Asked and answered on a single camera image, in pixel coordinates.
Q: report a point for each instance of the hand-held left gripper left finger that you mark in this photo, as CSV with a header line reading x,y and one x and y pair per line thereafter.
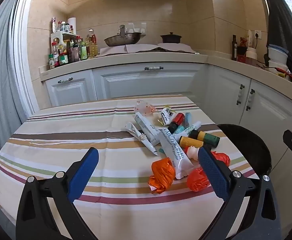
x,y
83,175

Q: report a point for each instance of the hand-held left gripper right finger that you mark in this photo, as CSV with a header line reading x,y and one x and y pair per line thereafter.
x,y
213,172

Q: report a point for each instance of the orange plastic bag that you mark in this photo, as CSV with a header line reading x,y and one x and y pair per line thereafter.
x,y
161,175
196,180
222,158

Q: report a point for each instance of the small white bottle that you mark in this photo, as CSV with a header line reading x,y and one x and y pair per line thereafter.
x,y
192,152

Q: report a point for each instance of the green bottle black cap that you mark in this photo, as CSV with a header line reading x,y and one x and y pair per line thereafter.
x,y
209,140

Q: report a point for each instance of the yellow bottle black cap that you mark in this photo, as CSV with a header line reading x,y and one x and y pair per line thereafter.
x,y
192,142

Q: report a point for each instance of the black round stool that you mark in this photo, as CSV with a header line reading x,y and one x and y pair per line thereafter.
x,y
246,145

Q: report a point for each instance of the large white lettered packet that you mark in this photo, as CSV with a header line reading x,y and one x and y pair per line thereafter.
x,y
173,152

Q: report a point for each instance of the short white stick sachet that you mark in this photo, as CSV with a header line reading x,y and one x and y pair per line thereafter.
x,y
192,128

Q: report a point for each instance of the teal and white tube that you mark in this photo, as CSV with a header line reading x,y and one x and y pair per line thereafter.
x,y
179,129

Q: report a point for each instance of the light blue stick packet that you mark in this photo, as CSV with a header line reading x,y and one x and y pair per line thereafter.
x,y
188,117

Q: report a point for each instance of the red bottle black cap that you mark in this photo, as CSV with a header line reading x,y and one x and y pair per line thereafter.
x,y
178,120

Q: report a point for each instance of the white flower-print wrapper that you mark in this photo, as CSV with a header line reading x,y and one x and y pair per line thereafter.
x,y
138,137

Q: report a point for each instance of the white yellow packet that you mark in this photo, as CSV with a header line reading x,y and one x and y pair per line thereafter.
x,y
165,117

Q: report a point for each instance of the long white sachet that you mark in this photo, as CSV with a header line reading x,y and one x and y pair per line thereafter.
x,y
146,128

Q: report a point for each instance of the clear orange-dotted wrapper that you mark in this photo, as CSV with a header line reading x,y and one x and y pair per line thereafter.
x,y
143,107

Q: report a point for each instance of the striped tablecloth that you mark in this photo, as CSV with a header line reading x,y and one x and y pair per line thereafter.
x,y
61,135

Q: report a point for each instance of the red and black spatula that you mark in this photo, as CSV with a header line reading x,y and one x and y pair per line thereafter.
x,y
281,70

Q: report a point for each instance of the white container clear lid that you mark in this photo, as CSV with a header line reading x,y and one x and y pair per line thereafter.
x,y
277,66

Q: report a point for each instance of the white bowl blue lid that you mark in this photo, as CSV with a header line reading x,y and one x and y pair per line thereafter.
x,y
277,53

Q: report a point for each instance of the white lidded jar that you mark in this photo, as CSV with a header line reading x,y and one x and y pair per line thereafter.
x,y
251,53

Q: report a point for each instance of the white kitchen cabinet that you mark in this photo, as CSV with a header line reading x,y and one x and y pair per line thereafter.
x,y
146,82

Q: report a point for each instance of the black jar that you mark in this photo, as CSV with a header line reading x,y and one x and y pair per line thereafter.
x,y
241,50

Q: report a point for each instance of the dark glass oil bottle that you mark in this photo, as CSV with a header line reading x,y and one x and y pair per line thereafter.
x,y
234,48

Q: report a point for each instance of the group of condiment bottles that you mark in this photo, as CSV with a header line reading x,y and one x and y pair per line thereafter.
x,y
63,57

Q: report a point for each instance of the red packet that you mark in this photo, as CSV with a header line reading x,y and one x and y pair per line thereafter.
x,y
243,41

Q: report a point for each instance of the white standing packet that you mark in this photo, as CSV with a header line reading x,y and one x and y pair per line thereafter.
x,y
249,36

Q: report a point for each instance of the yellow cooking oil bottle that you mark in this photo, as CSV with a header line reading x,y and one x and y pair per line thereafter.
x,y
92,46

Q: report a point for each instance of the pale stove cover cloth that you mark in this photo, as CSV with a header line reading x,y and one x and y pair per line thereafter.
x,y
176,47
126,48

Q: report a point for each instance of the beige stone countertop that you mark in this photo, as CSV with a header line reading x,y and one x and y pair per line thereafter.
x,y
146,58

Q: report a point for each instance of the dark hanging cloth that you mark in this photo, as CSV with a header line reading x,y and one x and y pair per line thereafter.
x,y
281,17

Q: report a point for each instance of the white spice rack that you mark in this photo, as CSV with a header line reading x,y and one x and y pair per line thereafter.
x,y
56,40

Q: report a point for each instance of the black lidded pot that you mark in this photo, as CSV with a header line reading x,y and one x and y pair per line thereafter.
x,y
171,38

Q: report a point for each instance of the steel wok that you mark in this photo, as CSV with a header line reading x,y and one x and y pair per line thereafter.
x,y
122,40

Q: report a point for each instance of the paper towel roll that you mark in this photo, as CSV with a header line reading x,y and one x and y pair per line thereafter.
x,y
71,25

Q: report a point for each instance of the white wall outlet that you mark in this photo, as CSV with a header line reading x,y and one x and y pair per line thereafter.
x,y
257,34

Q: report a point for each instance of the white door frame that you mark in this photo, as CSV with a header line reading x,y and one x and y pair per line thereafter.
x,y
23,55

